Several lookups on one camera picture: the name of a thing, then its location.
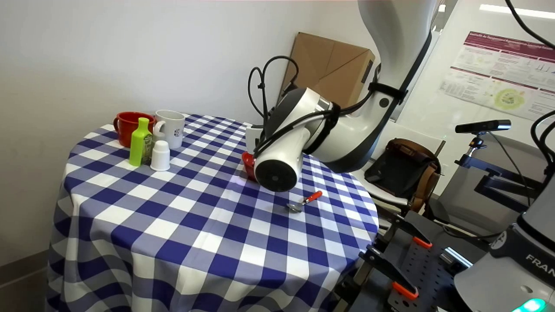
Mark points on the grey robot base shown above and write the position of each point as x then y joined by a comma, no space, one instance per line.
503,283

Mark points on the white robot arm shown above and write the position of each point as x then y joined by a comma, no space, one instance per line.
346,133

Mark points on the large brown cardboard box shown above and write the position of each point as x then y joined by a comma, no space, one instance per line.
329,63

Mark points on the white mug with print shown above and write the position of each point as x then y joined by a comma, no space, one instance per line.
173,133

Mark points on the blue white checked tablecloth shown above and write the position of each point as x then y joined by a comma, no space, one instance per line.
190,231

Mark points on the small white plastic bottle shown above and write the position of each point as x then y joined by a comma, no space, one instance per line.
159,157

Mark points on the brown leather bag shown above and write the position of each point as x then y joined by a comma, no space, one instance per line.
404,171

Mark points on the green plastic bottle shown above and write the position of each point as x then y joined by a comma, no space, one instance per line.
138,148

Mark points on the red mug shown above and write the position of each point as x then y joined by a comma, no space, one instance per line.
123,131

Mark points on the grey metal cabinet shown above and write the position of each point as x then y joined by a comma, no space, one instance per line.
461,197

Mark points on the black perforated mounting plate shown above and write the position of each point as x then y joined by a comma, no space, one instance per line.
426,271

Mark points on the white poster maroon header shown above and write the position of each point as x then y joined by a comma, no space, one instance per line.
503,75

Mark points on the black stereo camera bar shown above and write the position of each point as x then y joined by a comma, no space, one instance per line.
482,126

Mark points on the blue black camera stand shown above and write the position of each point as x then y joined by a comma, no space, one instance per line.
503,185

